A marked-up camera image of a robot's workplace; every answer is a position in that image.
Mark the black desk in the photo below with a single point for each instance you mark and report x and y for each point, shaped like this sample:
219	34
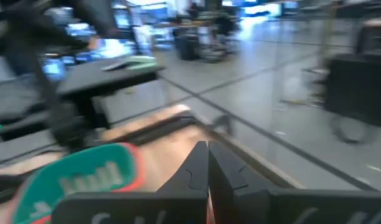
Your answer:
97	79

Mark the green and white desk items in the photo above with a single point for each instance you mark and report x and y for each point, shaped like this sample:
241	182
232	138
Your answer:
137	62

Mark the black office chair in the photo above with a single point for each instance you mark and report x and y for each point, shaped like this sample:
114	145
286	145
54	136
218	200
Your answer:
221	34

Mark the black wheeled cart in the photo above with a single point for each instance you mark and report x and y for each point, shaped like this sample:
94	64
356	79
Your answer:
355	84

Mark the black waste bin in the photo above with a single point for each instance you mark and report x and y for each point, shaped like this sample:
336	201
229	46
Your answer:
187	46

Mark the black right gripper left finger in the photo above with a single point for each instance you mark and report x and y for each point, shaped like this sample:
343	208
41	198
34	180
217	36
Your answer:
190	174

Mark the green basket with orange rim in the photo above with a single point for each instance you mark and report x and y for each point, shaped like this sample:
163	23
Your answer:
84	169

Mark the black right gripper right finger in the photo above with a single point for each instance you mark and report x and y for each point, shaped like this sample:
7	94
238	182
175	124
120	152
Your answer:
228	180

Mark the black flat rail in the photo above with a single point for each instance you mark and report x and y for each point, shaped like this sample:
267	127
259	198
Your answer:
159	127

